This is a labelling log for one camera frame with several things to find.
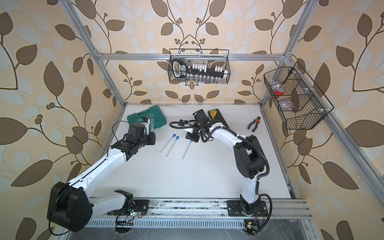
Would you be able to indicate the green plastic tool case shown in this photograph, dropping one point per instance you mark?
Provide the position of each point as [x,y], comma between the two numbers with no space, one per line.
[152,112]

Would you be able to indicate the aluminium frame post right rear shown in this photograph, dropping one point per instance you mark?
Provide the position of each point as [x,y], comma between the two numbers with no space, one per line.
[286,57]

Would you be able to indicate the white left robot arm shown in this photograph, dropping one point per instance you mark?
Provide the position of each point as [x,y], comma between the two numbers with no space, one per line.
[72,205]

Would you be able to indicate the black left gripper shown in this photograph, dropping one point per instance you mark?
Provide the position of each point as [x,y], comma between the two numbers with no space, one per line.
[151,136]

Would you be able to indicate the aluminium frame post left rear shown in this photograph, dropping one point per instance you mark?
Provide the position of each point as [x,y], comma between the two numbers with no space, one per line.
[69,9]

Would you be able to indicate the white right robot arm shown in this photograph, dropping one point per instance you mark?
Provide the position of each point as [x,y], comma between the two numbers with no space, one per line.
[249,157]

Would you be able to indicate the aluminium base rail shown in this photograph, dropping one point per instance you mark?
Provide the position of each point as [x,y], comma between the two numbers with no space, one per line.
[199,213]

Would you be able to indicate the black flat tool case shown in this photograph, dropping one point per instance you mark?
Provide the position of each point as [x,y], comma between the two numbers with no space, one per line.
[216,115]

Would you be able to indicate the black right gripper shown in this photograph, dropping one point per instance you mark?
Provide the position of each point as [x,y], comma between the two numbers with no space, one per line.
[191,136]

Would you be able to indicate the black wire basket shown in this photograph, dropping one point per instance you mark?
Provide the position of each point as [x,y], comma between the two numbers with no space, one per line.
[206,66]
[300,101]

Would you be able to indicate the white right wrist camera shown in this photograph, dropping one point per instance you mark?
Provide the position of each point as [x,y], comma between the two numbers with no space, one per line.
[186,123]

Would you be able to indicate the orange black pliers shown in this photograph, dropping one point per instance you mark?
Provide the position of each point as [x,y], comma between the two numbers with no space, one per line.
[255,123]

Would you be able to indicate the clear test tube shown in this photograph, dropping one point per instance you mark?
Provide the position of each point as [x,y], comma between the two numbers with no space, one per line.
[186,150]
[166,144]
[152,124]
[171,148]

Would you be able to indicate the black wire basket right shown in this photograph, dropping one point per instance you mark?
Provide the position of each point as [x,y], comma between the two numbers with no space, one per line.
[300,101]

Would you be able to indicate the aluminium frame post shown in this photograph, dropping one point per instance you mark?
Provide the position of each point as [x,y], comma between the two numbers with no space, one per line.
[286,57]
[69,9]

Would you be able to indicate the black wire basket rear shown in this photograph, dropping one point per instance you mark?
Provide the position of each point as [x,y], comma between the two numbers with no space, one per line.
[206,66]

